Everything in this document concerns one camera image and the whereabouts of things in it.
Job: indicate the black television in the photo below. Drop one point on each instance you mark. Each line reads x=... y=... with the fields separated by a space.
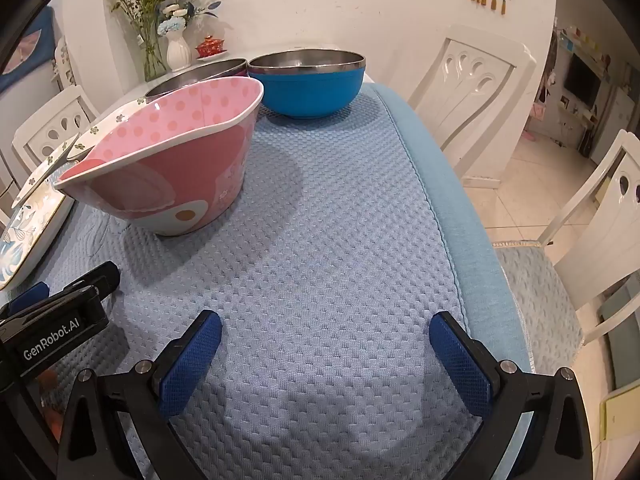
x=580 y=80

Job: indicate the blue fan wall hanging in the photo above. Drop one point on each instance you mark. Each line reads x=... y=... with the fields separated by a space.
x=30 y=45

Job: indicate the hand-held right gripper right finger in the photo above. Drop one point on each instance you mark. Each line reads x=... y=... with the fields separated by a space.
x=457 y=360

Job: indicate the red lidded teacup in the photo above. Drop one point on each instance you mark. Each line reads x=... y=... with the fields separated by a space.
x=209 y=47

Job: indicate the dried flower bunch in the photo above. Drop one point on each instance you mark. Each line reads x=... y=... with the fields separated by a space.
x=142 y=0

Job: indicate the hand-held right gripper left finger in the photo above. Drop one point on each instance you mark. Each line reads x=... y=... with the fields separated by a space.
x=192 y=360

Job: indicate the blue white artificial flowers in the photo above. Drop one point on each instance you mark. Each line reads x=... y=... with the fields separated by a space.
x=175 y=15

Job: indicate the blue textured table mat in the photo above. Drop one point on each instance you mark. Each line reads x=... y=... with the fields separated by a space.
x=325 y=235

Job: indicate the blue steel bowl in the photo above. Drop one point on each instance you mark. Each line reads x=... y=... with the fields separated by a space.
x=310 y=92

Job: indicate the clear glass vase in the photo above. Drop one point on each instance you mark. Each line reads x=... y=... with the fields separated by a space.
x=154 y=62

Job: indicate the pink dotted bowl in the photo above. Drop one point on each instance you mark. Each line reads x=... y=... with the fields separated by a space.
x=165 y=160

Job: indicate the white carved chair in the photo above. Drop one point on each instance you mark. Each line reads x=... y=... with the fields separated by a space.
x=600 y=240
x=45 y=130
x=475 y=65

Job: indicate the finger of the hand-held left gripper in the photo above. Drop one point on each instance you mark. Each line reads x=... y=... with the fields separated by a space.
x=97 y=277
x=27 y=297

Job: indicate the white ribbed vase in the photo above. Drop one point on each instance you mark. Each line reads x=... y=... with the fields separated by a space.
x=178 y=52

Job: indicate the yellow flat box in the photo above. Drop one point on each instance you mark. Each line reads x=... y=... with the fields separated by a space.
x=622 y=412

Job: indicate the blue floral plate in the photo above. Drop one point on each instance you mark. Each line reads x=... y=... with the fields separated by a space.
x=25 y=240

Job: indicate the magenta steel bowl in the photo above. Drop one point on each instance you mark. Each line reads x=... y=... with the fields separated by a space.
x=200 y=76

